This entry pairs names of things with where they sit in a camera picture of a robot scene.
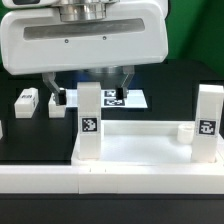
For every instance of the white fiducial marker sheet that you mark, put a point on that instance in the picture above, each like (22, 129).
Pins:
(134, 99)

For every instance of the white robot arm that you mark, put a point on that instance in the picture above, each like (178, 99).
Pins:
(50, 36)

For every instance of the white front fence bar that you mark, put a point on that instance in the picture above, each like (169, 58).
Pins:
(171, 179)

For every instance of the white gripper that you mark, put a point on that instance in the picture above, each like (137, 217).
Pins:
(39, 37)

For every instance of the white desk tabletop tray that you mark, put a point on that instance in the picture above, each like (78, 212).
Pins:
(138, 143)

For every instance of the white left edge block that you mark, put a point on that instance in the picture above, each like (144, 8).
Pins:
(1, 129)

